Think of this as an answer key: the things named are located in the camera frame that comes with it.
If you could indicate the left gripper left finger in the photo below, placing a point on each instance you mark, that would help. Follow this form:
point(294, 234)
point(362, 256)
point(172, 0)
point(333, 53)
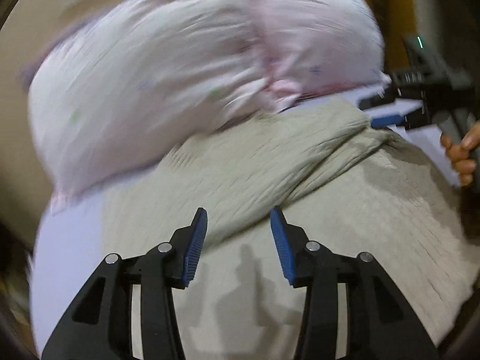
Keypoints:
point(97, 323)

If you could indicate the person's right hand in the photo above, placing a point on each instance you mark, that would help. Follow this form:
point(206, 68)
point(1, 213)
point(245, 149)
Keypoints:
point(459, 155)

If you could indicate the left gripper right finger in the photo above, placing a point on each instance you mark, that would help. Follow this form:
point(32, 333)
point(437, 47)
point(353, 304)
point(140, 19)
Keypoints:
point(381, 324)

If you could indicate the pink floral pillow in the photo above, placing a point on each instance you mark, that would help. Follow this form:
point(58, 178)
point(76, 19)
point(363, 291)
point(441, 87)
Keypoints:
point(120, 89)

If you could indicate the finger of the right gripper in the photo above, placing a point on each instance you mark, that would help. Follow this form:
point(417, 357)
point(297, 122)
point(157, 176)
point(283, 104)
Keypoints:
point(390, 120)
point(378, 100)

